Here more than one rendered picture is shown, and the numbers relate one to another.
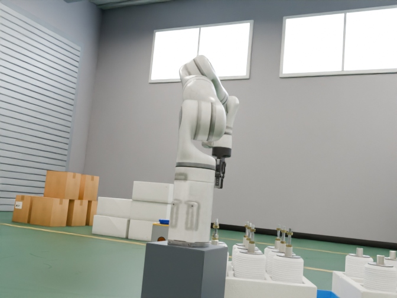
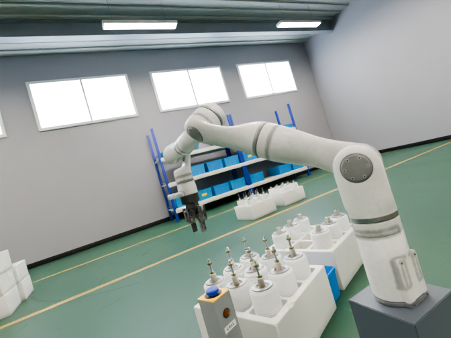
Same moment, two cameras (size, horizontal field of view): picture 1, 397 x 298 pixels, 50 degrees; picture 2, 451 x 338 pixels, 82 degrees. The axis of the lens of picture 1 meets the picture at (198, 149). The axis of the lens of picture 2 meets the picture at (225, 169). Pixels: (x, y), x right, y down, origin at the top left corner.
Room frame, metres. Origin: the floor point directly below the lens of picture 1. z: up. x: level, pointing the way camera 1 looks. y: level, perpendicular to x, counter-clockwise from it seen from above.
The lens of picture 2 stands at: (0.84, 0.60, 0.65)
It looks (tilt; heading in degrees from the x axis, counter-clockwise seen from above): 1 degrees up; 309
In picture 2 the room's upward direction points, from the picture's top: 16 degrees counter-clockwise
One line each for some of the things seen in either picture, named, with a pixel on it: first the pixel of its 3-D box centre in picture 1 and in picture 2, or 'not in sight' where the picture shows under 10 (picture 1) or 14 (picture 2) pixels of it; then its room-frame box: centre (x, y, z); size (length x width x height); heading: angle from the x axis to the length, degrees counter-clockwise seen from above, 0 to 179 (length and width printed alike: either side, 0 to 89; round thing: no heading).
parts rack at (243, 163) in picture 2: not in sight; (235, 157); (4.51, -4.36, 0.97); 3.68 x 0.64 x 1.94; 65
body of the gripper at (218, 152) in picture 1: (221, 158); (191, 204); (1.62, -0.09, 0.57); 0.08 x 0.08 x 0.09
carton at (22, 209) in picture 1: (31, 209); not in sight; (4.93, 1.84, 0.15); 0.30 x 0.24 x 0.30; 154
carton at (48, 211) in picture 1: (49, 211); not in sight; (4.75, 1.57, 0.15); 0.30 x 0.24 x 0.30; 64
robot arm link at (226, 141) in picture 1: (217, 139); (182, 188); (1.63, -0.07, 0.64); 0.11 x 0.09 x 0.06; 78
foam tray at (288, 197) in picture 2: not in sight; (285, 196); (2.66, -2.77, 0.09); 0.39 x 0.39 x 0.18; 68
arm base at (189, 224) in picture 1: (192, 206); (385, 255); (0.98, 0.00, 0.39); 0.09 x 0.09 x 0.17; 65
